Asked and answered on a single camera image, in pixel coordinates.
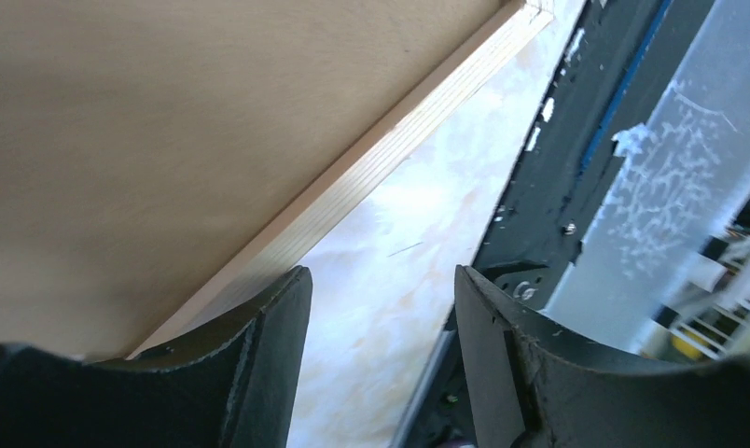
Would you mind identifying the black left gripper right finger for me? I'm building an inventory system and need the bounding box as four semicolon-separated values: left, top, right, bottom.
454;266;750;447

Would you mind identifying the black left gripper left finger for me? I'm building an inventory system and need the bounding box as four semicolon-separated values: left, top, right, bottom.
0;266;313;447

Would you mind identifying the light wooden picture frame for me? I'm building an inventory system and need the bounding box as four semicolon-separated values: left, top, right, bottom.
132;1;554;356

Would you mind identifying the brown backing board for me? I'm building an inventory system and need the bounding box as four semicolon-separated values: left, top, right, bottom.
0;1;500;357

